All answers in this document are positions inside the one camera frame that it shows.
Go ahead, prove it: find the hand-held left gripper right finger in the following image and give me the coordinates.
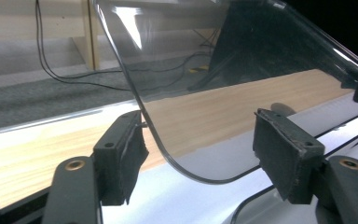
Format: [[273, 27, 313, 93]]
[[252, 107, 326, 205]]

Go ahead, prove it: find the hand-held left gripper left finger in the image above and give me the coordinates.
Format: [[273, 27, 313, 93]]
[[92, 109, 150, 206]]

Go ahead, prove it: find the smoky transparent plastic box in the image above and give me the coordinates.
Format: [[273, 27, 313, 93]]
[[228, 106, 358, 224]]

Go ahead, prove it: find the smoky transparent box lid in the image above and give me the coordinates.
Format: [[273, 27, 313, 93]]
[[92, 0, 358, 186]]

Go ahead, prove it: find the black curtain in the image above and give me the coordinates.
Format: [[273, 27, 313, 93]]
[[283, 0, 358, 69]]

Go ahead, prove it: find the yellow black floor tape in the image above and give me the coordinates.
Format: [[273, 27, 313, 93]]
[[187, 64, 211, 75]]

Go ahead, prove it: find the black floor cable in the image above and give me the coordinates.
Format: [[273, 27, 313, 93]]
[[130, 50, 213, 91]]

